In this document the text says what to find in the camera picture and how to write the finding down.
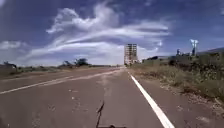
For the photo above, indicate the tall grey building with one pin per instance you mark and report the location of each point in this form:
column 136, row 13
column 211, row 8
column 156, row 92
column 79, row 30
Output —
column 130, row 53

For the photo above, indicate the dark bushes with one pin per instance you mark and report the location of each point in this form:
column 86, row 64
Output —
column 78, row 62

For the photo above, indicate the grey asphalt road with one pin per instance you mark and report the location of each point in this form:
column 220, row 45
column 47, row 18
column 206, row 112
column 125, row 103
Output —
column 83, row 96

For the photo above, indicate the robot's own part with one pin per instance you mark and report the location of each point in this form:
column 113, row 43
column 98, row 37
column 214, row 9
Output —
column 100, row 113

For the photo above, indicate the white edge line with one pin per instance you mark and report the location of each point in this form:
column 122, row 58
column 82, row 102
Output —
column 150, row 101

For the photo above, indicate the dry grass verge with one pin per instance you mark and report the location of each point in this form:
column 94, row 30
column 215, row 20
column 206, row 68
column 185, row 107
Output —
column 180, row 78

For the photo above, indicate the white centre line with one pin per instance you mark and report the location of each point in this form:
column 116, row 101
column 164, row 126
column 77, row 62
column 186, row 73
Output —
column 43, row 83

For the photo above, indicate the dry grass strip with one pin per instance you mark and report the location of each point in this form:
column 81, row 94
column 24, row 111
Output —
column 30, row 70

